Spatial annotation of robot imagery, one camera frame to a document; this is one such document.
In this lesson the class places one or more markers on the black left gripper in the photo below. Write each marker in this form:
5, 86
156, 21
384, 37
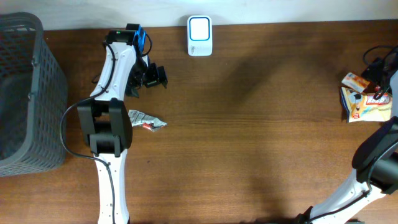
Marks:
157, 76

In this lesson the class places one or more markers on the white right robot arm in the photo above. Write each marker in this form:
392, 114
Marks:
374, 173

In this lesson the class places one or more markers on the yellow cookie snack bag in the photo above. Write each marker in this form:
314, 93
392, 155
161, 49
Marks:
364, 107

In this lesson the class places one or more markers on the orange tissue pack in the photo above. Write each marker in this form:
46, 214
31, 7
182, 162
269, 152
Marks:
355, 82

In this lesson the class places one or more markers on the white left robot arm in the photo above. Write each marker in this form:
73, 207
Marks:
107, 124

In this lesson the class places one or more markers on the grey orange snack packet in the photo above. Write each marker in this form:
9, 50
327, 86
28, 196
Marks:
140, 119

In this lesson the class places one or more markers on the grey plastic mesh basket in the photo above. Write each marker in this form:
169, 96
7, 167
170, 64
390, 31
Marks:
34, 95

